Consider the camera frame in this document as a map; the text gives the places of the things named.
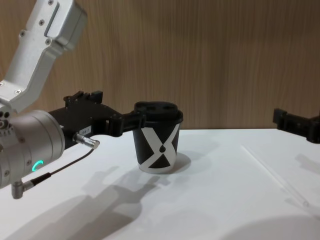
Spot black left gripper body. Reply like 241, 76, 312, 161
48, 89, 126, 151

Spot black paper cup white cross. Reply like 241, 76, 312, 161
131, 120, 181, 175

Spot white paper-wrapped straw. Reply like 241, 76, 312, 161
240, 145, 309, 206

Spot black plastic cup lid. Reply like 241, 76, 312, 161
133, 99, 185, 125

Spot thin dark cable silver plugs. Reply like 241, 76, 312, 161
11, 133, 101, 200

